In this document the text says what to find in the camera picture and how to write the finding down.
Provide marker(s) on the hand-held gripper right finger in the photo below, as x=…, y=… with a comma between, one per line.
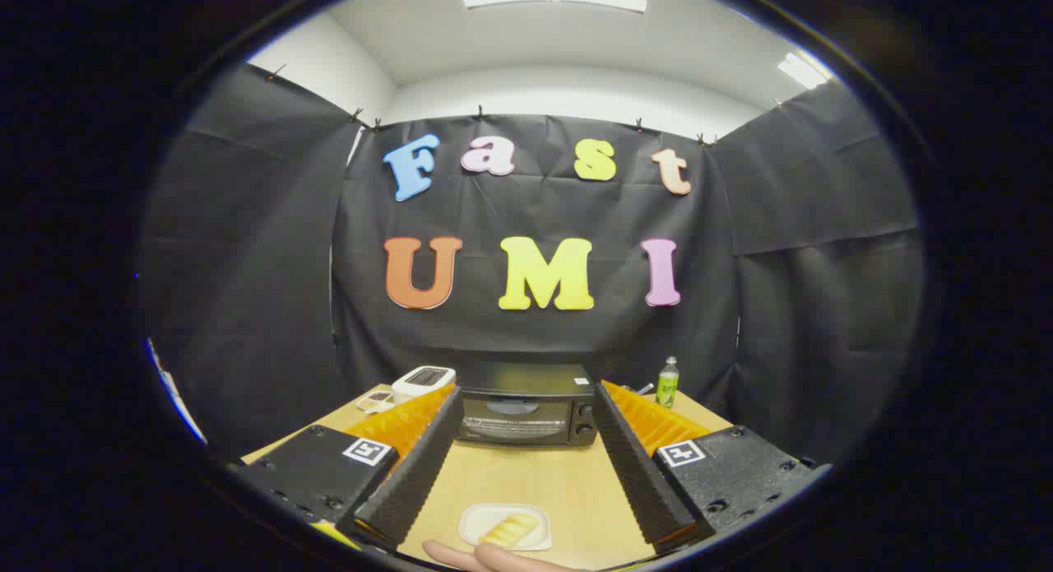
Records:
x=637, y=473

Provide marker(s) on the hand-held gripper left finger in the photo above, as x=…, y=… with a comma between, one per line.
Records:
x=415, y=473

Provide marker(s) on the golden bread roll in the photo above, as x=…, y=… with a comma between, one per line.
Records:
x=508, y=529

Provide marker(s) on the black toaster oven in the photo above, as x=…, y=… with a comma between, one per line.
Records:
x=526, y=380

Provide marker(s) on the white pop-up toaster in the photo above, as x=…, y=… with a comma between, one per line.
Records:
x=421, y=379

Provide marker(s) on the white plastic tray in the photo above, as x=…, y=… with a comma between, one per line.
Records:
x=477, y=518

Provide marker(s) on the green drink bottle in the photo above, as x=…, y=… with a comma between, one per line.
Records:
x=667, y=387

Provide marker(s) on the small ceiling light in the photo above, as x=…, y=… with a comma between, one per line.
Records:
x=802, y=70

